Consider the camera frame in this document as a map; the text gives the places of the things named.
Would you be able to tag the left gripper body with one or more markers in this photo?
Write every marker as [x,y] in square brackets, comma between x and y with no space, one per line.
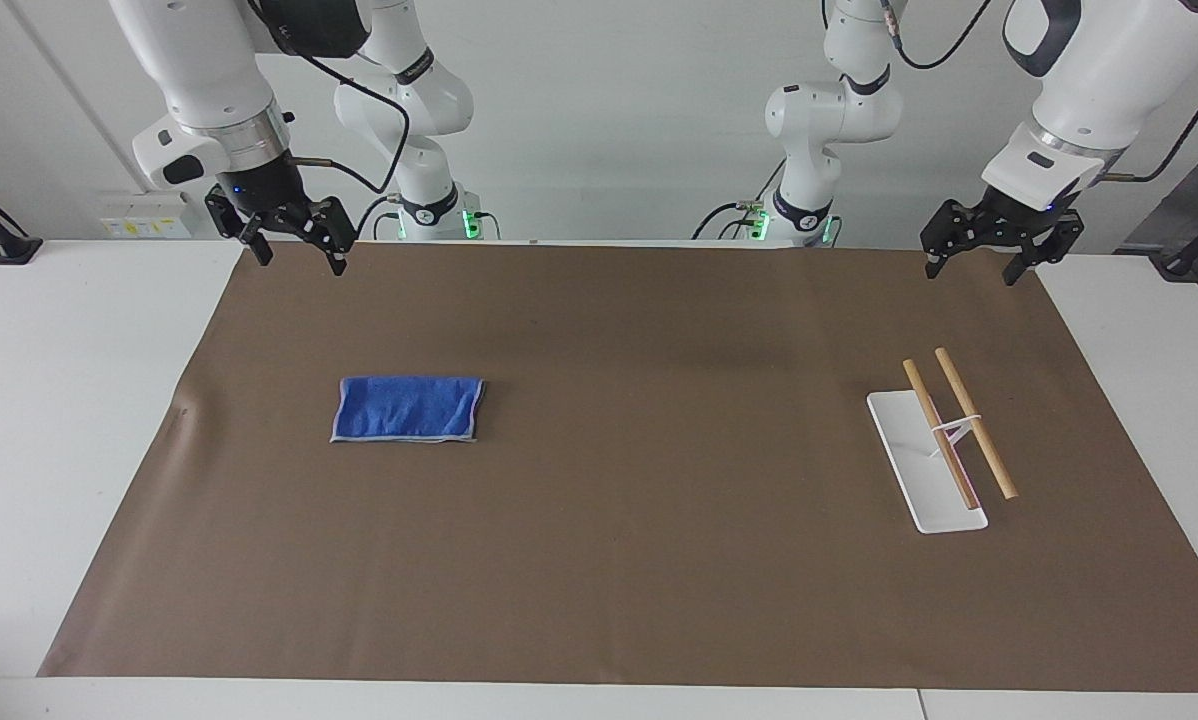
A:
[1024,218]

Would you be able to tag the white rack with wooden bars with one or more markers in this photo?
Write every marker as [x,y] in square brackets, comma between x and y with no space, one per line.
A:
[924,470]

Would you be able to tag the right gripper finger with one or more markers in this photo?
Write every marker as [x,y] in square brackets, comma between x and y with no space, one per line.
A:
[334,225]
[252,232]

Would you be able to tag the black stand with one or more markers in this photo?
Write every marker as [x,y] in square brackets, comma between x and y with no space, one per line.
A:
[1194,250]
[4,240]

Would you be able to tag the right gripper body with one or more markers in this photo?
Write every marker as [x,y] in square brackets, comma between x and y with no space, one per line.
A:
[264,190]

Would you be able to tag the blue towel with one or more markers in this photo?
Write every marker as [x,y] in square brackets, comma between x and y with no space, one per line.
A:
[404,408]

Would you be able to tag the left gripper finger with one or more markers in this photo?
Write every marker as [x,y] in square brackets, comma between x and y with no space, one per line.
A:
[1054,245]
[954,228]

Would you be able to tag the white wall socket strip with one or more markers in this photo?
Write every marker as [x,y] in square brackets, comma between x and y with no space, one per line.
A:
[144,215]

